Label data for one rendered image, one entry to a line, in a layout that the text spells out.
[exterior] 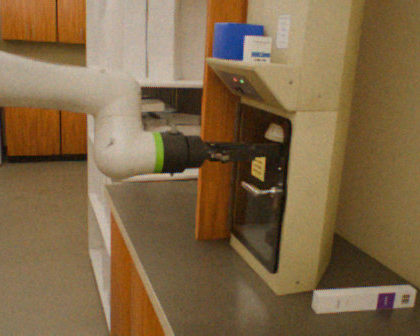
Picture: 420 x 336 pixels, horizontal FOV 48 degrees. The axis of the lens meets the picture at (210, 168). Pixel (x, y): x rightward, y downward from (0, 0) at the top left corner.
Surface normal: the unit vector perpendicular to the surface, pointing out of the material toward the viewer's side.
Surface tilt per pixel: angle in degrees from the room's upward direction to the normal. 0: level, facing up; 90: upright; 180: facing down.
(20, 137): 90
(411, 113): 90
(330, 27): 90
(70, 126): 90
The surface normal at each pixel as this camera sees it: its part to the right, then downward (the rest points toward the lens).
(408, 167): -0.94, 0.04
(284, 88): 0.34, 0.26
